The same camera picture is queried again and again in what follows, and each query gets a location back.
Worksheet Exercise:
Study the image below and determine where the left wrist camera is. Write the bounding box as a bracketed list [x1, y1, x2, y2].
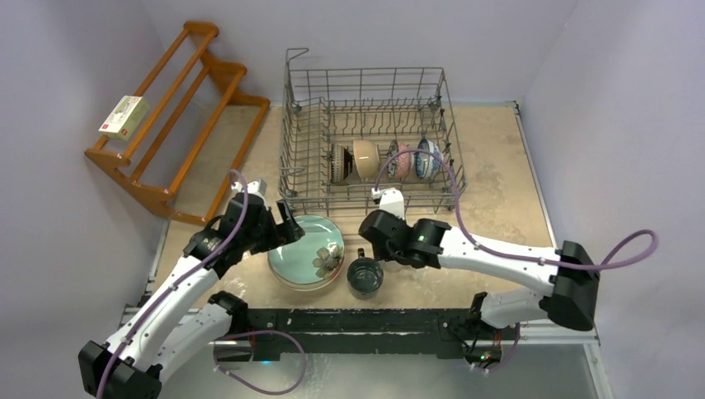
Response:
[230, 179, 269, 209]

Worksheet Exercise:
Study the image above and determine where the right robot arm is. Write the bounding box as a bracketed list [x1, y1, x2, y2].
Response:
[358, 209, 600, 338]

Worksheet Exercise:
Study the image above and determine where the small cardboard box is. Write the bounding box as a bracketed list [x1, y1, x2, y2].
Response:
[98, 96, 150, 141]

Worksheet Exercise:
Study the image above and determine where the wooden shelf rack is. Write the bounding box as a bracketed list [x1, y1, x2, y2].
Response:
[84, 21, 270, 225]

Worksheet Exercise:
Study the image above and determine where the grey wire dish rack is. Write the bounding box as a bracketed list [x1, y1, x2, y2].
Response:
[279, 47, 467, 214]

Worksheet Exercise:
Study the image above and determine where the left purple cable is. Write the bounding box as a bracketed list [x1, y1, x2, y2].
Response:
[96, 169, 250, 399]

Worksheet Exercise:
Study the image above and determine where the brown floral pattern bowl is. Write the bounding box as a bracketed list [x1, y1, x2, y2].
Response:
[387, 140, 413, 180]

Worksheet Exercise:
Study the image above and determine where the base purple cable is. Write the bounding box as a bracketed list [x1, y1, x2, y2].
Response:
[213, 330, 306, 397]

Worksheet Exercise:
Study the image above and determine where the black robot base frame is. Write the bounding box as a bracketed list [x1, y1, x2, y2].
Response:
[208, 291, 520, 367]

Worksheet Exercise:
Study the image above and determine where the teal floral plate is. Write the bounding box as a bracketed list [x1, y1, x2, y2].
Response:
[268, 214, 344, 292]

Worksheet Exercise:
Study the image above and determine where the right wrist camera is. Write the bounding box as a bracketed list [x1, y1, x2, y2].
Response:
[371, 188, 406, 220]

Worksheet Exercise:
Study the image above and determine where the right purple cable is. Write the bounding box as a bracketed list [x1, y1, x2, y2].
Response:
[374, 148, 660, 272]

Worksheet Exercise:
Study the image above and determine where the tan brown-rimmed bowl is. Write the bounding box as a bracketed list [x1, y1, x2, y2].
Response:
[329, 144, 354, 184]

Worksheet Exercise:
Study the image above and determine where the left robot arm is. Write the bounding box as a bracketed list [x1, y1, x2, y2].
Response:
[78, 193, 304, 398]

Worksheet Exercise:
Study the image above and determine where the white ribbed mug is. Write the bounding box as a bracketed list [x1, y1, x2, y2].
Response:
[381, 260, 404, 273]

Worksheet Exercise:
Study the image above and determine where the dark green mug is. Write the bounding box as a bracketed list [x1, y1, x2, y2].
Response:
[346, 248, 384, 300]

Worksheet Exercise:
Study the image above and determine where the blue white pattern bowl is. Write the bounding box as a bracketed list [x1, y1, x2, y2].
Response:
[415, 138, 442, 180]

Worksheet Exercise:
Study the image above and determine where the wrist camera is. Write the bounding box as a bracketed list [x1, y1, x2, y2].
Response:
[371, 188, 406, 220]
[230, 179, 269, 209]

